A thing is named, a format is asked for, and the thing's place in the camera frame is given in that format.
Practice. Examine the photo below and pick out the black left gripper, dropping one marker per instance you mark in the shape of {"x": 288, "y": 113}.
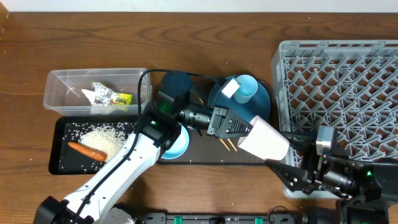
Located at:
{"x": 219, "y": 122}

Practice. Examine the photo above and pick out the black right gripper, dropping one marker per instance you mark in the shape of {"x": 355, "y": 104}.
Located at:
{"x": 313, "y": 163}

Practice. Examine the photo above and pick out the pink cup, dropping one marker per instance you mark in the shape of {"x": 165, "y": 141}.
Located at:
{"x": 264, "y": 142}

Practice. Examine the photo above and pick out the light blue cup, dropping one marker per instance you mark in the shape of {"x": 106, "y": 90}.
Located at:
{"x": 247, "y": 89}

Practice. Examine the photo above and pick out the light blue bowl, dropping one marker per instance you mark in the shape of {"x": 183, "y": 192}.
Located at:
{"x": 179, "y": 146}

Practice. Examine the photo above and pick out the foil snack wrapper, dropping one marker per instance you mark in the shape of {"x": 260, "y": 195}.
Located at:
{"x": 105, "y": 96}

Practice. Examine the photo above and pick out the white paper napkin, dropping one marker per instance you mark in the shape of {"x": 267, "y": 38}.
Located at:
{"x": 90, "y": 95}

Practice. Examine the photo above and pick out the orange carrot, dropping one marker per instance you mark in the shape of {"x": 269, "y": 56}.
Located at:
{"x": 89, "y": 152}

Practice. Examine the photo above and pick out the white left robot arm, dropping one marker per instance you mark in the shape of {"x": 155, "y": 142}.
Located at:
{"x": 157, "y": 128}

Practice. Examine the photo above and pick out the grey dishwasher rack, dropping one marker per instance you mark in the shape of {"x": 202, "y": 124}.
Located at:
{"x": 350, "y": 85}

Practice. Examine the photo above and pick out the wooden chopstick right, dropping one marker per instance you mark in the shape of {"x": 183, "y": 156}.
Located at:
{"x": 231, "y": 143}

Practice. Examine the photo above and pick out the wooden chopstick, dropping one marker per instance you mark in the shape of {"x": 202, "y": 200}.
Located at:
{"x": 225, "y": 145}
{"x": 231, "y": 143}

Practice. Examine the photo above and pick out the wooden chopstick left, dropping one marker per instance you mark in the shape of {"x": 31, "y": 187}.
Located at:
{"x": 225, "y": 145}

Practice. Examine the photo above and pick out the dark blue plate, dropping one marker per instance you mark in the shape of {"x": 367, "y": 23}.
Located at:
{"x": 259, "y": 104}

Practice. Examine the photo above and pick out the white rice pile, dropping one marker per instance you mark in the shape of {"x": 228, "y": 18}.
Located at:
{"x": 108, "y": 138}

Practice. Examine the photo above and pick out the clear plastic bin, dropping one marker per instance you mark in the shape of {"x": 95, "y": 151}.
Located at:
{"x": 64, "y": 90}

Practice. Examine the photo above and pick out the black tray bin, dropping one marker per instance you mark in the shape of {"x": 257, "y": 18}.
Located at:
{"x": 59, "y": 130}

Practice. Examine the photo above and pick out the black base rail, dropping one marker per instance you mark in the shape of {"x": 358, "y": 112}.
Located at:
{"x": 121, "y": 214}

